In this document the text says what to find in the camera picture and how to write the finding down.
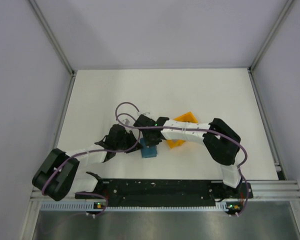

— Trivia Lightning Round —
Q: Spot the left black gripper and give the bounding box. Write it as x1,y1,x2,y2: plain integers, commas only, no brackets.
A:
115,130,143,154

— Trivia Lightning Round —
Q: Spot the blue leather card holder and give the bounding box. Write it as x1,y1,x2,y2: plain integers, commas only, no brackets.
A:
140,138,158,159

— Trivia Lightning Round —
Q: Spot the orange plastic card stand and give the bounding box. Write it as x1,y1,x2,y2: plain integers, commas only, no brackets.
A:
166,111,198,149

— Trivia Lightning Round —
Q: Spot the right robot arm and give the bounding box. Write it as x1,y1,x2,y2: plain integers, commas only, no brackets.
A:
133,114,242,198

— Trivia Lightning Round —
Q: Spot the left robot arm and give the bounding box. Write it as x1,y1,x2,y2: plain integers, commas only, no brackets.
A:
32,124,143,201

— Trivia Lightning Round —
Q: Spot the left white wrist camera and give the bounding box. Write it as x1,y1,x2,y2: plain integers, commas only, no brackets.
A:
124,118,131,126

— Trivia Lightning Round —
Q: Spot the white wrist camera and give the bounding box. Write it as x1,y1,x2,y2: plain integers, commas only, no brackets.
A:
138,111,153,119
124,118,131,126

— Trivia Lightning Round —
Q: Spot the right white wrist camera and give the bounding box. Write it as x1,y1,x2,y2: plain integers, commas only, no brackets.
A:
138,111,153,119

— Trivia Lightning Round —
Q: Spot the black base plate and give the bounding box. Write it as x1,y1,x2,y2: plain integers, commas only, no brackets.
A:
74,177,253,208

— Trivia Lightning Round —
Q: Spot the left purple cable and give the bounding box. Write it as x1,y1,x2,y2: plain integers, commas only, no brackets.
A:
41,112,142,217

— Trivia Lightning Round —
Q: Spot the purple cable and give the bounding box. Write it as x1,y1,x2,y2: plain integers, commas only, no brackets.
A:
114,101,248,217
41,112,142,217

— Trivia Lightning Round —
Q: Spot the grey cable duct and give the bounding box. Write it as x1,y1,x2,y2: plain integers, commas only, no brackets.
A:
40,201,229,212

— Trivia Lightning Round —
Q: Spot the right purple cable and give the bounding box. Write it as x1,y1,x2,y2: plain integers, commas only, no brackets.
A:
114,101,248,217

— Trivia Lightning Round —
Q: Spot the aluminium frame rail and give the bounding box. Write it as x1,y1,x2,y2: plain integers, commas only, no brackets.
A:
29,181,300,201

